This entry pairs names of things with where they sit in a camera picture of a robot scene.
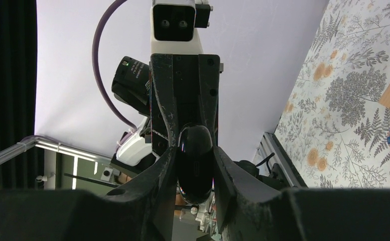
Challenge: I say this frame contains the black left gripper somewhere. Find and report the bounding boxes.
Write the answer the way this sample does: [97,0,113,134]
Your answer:
[150,54,221,157]

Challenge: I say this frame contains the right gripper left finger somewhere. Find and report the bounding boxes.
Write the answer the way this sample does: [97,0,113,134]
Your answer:
[0,147,177,240]

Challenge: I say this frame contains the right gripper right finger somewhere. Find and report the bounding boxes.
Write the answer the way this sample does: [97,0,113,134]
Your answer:
[213,147,390,240]

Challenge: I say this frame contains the black earbud charging case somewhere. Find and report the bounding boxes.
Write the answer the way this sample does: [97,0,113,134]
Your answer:
[175,125,214,205]

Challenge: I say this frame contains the floral table mat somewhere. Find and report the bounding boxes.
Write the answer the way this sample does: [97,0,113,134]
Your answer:
[275,1,390,188]

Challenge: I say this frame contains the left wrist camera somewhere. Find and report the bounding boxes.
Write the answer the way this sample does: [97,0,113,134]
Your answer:
[150,0,213,55]

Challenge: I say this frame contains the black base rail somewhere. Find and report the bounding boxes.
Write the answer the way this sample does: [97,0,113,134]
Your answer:
[252,132,307,188]

